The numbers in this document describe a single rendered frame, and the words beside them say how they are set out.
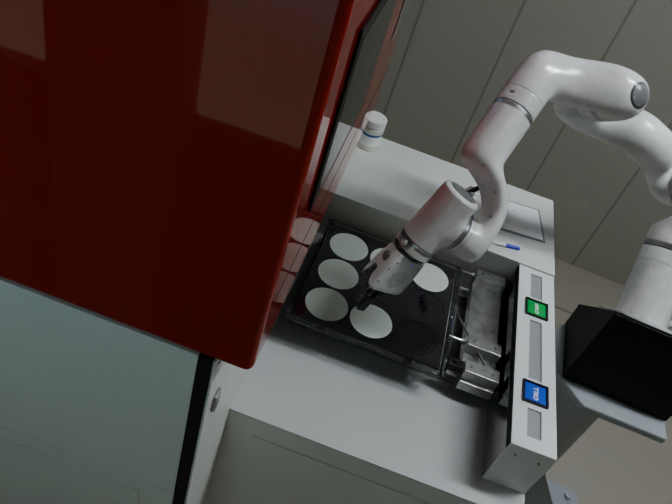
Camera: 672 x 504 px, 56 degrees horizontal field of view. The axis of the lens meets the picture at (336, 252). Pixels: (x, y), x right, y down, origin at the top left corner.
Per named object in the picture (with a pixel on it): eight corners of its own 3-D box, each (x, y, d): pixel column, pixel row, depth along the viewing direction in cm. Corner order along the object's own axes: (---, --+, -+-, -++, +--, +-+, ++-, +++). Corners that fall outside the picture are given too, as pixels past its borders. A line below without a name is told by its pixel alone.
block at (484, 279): (472, 283, 165) (476, 275, 163) (473, 275, 167) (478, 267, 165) (501, 294, 165) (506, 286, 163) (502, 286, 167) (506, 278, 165)
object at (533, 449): (481, 478, 130) (511, 443, 121) (496, 300, 172) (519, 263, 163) (524, 495, 130) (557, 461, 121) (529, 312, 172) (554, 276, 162)
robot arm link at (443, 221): (438, 245, 133) (404, 219, 131) (481, 199, 128) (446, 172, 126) (439, 263, 126) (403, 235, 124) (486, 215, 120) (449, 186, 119)
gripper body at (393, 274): (405, 254, 124) (369, 292, 128) (436, 264, 131) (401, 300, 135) (388, 228, 128) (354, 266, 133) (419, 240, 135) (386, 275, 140)
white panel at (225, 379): (174, 493, 112) (198, 355, 86) (305, 227, 174) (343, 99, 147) (190, 499, 112) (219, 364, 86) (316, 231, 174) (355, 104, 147)
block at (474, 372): (459, 377, 140) (465, 369, 138) (461, 366, 143) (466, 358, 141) (493, 390, 140) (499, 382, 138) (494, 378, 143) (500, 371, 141)
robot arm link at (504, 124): (542, 149, 135) (463, 266, 132) (486, 102, 132) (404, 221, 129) (566, 144, 126) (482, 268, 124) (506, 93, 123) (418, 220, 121)
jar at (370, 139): (352, 146, 182) (361, 118, 176) (357, 134, 187) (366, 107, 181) (375, 154, 182) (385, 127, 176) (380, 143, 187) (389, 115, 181)
